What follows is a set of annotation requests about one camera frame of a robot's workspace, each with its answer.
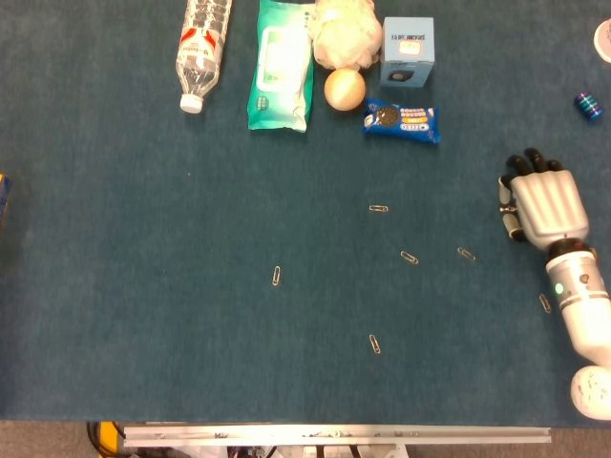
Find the white paper cup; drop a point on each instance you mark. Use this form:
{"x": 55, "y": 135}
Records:
{"x": 604, "y": 40}

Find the round beige ball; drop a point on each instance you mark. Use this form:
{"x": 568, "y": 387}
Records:
{"x": 344, "y": 89}

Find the white mesh bath sponge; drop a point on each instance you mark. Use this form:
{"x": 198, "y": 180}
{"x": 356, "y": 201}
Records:
{"x": 346, "y": 38}

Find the blue Oreo cookie pack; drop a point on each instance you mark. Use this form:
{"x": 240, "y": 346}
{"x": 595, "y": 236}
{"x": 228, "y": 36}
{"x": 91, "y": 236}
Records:
{"x": 401, "y": 120}

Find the green wet wipes pack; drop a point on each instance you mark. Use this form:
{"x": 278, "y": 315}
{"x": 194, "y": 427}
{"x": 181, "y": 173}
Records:
{"x": 281, "y": 71}

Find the yellow plastic part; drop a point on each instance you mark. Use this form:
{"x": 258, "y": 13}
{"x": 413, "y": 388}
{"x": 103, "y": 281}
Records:
{"x": 109, "y": 436}

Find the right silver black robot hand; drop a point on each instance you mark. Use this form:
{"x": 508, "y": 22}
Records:
{"x": 549, "y": 205}

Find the aluminium profile rail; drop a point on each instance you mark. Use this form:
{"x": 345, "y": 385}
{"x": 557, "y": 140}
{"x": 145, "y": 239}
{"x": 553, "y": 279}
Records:
{"x": 334, "y": 434}

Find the blue yellow box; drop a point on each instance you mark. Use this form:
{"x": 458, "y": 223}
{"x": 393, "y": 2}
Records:
{"x": 4, "y": 205}

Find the blue purple metallic spool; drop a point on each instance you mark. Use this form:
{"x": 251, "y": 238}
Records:
{"x": 589, "y": 106}

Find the clear plastic water bottle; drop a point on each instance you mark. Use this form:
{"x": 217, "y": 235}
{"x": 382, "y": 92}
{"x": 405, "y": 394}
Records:
{"x": 200, "y": 52}

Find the light blue speaker box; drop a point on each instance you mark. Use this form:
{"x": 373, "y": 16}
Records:
{"x": 408, "y": 47}

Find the paperclip bottom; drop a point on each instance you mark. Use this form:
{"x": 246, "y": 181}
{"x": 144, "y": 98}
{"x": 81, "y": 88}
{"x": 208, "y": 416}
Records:
{"x": 374, "y": 344}

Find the paperclip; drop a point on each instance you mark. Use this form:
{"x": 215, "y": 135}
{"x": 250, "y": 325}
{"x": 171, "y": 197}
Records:
{"x": 378, "y": 208}
{"x": 374, "y": 344}
{"x": 276, "y": 276}
{"x": 544, "y": 303}
{"x": 409, "y": 257}
{"x": 466, "y": 254}

